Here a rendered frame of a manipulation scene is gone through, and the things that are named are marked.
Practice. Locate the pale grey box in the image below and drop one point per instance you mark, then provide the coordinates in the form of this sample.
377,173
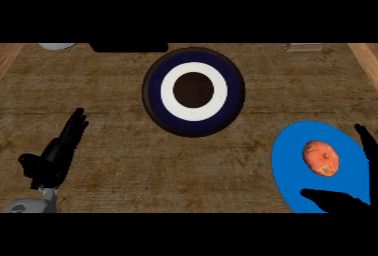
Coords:
304,46

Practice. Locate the pale grey round object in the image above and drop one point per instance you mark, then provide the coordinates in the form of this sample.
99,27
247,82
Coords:
56,45

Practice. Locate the orange squash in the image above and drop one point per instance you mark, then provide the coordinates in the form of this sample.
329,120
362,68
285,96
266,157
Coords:
320,158

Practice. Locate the navy and white ringed plate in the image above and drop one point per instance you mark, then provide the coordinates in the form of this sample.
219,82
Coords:
193,91

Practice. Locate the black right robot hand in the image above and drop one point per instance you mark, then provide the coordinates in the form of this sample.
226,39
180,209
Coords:
344,202

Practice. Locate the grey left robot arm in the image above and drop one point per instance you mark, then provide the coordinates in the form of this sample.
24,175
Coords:
34,204

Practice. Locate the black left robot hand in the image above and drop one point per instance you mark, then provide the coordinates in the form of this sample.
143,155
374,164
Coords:
55,156

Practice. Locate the blue plate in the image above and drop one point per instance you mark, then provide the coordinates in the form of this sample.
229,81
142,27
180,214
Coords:
289,160

